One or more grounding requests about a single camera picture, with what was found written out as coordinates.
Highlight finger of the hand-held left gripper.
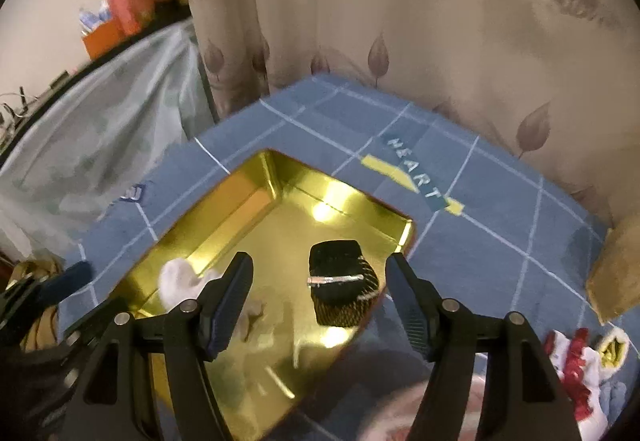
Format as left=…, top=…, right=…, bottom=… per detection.
left=0, top=261, right=95, bottom=318

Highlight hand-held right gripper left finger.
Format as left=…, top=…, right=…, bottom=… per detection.
left=60, top=252, right=255, bottom=441

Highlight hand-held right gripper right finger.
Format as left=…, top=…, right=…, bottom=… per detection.
left=384, top=252, right=583, bottom=441

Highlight red tin box gold inside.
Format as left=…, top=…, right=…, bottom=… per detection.
left=102, top=148, right=417, bottom=441

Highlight tan cloth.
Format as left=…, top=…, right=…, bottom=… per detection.
left=20, top=260, right=67, bottom=353

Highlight black mesh hair clip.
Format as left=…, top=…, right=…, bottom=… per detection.
left=306, top=240, right=388, bottom=327

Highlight pale pink cloth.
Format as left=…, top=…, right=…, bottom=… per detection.
left=360, top=373, right=493, bottom=441

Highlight blue checked bed sheet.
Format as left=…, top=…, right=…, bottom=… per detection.
left=60, top=73, right=621, bottom=441

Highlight pale blue cover cloth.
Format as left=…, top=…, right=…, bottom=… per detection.
left=0, top=18, right=216, bottom=262

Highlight red and white plush sock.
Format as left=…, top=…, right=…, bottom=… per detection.
left=542, top=328, right=608, bottom=424

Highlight white fluffy slipper yellow lining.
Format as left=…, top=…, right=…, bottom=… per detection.
left=595, top=326, right=632, bottom=369

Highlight kraft paper snack bag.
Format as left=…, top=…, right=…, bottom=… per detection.
left=586, top=216, right=640, bottom=326

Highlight light blue fluffy sock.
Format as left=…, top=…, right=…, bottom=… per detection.
left=597, top=378, right=630, bottom=427

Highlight orange box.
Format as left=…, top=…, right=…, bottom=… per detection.
left=81, top=18, right=126, bottom=60

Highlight beige leaf print curtain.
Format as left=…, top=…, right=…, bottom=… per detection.
left=177, top=0, right=640, bottom=227

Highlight black cables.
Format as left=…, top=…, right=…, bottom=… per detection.
left=0, top=86, right=32, bottom=132

